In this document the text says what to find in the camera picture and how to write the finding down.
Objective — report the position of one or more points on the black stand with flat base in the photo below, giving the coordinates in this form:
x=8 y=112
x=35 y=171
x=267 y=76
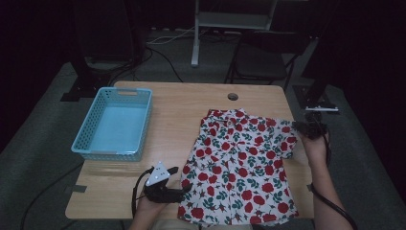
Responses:
x=95 y=64

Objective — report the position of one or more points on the black folding chair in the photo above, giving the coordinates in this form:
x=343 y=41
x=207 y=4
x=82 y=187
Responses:
x=265 y=60

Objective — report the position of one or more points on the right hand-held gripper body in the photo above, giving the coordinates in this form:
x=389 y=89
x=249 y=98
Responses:
x=314 y=127

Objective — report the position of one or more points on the person's left hand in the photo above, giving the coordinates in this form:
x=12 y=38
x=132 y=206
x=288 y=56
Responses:
x=150 y=206

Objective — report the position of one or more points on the red floral print shirt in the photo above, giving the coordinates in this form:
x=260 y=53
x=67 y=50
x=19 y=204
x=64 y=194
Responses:
x=242 y=166

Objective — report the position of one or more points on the black stand with metal bracket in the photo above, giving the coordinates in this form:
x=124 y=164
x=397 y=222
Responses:
x=316 y=92

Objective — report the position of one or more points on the white metal desk frame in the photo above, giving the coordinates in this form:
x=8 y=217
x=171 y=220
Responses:
x=223 y=20

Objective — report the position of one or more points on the grey tape strip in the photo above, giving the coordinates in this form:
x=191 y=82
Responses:
x=76 y=188

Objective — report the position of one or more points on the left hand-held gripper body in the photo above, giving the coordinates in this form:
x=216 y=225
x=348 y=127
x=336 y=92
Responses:
x=158 y=182

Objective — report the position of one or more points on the light blue plastic basket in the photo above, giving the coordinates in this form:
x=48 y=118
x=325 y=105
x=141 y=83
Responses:
x=116 y=127

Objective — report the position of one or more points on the person's right hand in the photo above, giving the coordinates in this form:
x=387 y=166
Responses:
x=316 y=148

